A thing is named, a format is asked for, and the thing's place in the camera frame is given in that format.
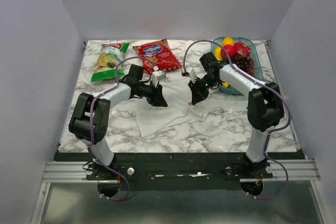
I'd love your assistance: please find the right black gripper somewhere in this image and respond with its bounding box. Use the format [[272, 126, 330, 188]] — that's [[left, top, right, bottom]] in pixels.
[[187, 74, 218, 105]]

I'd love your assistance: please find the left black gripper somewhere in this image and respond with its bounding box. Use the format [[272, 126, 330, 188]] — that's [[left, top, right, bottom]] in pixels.
[[137, 80, 169, 108]]

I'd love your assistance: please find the white garment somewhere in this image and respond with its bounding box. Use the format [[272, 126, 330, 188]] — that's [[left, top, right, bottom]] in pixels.
[[135, 78, 225, 137]]

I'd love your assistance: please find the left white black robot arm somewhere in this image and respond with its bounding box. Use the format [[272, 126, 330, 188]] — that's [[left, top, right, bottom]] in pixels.
[[69, 65, 167, 179]]

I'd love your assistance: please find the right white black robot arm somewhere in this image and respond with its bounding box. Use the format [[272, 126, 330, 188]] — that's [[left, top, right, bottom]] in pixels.
[[182, 52, 285, 178]]

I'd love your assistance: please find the red snack bag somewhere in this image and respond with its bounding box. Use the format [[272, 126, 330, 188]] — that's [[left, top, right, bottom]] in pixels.
[[133, 39, 182, 72]]

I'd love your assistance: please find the yellow lemon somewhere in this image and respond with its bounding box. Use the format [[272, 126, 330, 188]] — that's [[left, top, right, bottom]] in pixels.
[[214, 47, 223, 60]]

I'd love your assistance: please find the red apple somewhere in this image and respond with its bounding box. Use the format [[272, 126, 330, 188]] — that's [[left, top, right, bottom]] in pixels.
[[220, 45, 236, 59]]

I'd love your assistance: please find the dark grape bunch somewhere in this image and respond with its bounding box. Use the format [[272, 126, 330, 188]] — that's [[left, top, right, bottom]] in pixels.
[[232, 57, 255, 77]]

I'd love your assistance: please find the orange fruit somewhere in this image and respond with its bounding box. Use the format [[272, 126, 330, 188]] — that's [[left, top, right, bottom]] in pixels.
[[223, 37, 235, 47]]

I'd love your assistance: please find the pink dragon fruit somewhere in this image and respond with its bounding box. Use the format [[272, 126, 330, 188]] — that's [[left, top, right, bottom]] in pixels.
[[234, 42, 251, 58]]

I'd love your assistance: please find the green chips bag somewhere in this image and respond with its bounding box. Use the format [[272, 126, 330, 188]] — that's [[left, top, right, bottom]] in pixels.
[[91, 42, 130, 82]]

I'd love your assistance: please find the teal plastic fruit basket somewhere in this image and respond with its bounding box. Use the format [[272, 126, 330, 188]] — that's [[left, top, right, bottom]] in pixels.
[[211, 37, 264, 95]]

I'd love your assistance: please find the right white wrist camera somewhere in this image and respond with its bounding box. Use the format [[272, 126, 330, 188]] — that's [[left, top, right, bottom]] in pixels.
[[182, 67, 198, 83]]

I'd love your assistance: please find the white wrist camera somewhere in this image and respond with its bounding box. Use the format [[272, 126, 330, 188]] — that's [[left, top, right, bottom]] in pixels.
[[182, 67, 198, 83], [151, 70, 166, 86]]

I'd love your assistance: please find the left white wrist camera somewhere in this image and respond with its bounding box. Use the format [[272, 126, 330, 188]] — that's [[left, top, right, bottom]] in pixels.
[[151, 70, 166, 86]]

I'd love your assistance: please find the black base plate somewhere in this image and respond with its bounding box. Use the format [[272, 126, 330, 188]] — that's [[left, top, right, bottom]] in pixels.
[[53, 151, 305, 197]]

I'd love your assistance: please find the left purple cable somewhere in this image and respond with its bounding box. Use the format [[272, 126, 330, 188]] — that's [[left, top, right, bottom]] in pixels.
[[88, 56, 159, 201]]

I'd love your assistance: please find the purple cable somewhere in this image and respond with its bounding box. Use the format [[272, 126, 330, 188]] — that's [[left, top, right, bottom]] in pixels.
[[182, 39, 292, 200], [88, 56, 159, 201]]

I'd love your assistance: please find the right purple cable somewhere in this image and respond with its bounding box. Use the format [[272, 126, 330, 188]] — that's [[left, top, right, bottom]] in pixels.
[[182, 39, 292, 200]]

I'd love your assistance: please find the aluminium rail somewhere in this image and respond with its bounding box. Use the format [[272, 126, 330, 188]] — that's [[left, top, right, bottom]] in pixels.
[[42, 159, 321, 184]]

